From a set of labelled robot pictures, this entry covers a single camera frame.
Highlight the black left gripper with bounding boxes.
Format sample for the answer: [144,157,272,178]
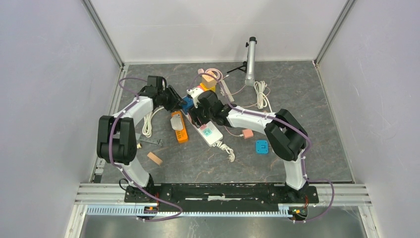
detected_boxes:
[158,86,187,114]

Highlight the dark blue cube socket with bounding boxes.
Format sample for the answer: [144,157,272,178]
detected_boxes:
[182,95,195,115]

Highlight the white long power strip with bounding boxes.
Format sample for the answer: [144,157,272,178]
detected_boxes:
[184,114,223,147]

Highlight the small salmon charger plug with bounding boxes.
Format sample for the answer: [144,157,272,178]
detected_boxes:
[242,129,254,139]

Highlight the light blue cube socket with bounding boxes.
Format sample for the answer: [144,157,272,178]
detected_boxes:
[255,140,269,154]

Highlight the white plug adapter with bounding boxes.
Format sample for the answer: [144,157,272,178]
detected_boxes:
[170,114,184,131]

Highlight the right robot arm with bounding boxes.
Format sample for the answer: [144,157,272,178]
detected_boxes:
[187,88,310,202]

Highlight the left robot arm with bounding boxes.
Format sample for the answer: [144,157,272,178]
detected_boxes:
[97,76,186,202]

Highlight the beige patterned cube socket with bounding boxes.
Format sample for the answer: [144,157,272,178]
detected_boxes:
[201,73,217,88]

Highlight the yellow cube adapter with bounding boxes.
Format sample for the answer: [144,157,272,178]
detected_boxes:
[200,83,216,92]

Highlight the orange power strip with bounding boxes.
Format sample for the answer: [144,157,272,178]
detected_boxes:
[171,111,188,144]

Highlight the silver microphone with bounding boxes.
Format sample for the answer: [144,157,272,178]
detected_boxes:
[245,37,257,86]

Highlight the tan wooden block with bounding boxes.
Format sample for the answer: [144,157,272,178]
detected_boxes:
[147,152,163,166]

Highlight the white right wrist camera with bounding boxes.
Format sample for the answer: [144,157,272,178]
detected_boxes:
[187,86,204,108]

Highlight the pink coiled cable with plug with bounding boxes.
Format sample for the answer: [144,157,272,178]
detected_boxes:
[197,68,227,83]

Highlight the white strip cord plug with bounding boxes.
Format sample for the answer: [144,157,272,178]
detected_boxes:
[213,140,236,163]

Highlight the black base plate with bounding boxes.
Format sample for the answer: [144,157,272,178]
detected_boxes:
[124,182,319,213]

